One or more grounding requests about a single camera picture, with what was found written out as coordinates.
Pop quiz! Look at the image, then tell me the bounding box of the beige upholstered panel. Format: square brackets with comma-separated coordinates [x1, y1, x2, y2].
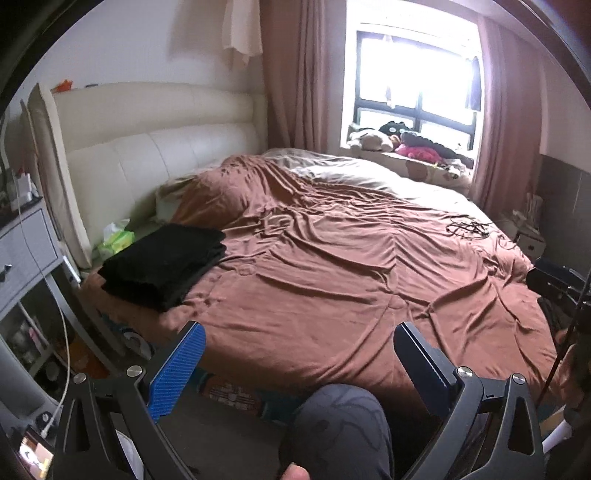
[25, 83, 93, 271]

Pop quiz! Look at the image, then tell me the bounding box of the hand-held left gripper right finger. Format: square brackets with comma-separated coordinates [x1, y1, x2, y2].
[392, 320, 543, 480]

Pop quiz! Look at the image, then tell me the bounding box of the cream padded headboard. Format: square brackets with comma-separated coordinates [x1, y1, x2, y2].
[53, 82, 269, 241]

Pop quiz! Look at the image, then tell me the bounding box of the person's leg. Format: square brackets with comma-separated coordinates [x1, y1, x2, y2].
[277, 383, 395, 480]

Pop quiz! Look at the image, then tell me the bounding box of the beige plush toy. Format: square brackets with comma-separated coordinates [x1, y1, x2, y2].
[347, 129, 393, 152]

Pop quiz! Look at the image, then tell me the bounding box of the cream hanging cloth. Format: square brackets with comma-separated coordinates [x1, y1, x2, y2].
[222, 0, 264, 65]

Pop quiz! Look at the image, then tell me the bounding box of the window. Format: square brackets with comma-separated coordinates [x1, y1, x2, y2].
[355, 30, 478, 151]

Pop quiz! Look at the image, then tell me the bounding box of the pink curtain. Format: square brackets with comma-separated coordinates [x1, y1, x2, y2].
[471, 16, 548, 213]
[259, 0, 349, 155]

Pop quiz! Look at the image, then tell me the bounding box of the white bedside table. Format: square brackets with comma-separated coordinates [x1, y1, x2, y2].
[499, 210, 548, 259]

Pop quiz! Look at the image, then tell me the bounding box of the green tissue pack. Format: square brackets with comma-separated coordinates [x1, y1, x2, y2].
[97, 219, 136, 254]

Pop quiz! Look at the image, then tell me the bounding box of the pink cloth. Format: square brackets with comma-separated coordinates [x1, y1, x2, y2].
[394, 144, 432, 160]

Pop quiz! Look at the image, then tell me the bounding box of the white pillow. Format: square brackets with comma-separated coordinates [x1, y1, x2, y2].
[154, 187, 185, 222]

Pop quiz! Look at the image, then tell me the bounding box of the cream duvet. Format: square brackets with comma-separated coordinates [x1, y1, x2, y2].
[263, 148, 472, 213]

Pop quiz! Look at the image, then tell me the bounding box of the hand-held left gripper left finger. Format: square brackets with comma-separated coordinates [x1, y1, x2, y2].
[52, 320, 207, 480]

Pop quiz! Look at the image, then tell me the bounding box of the smartphone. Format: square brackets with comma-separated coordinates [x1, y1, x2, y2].
[18, 427, 56, 480]

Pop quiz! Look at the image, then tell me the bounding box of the grey nightstand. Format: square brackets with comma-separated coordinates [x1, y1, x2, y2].
[0, 198, 79, 370]

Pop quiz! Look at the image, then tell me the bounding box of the black cable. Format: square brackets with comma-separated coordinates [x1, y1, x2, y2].
[445, 217, 495, 238]

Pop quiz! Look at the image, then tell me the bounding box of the brown blanket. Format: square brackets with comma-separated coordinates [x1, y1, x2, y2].
[76, 154, 561, 407]

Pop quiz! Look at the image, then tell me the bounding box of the black clothing pile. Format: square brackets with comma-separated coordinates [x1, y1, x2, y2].
[399, 131, 476, 169]

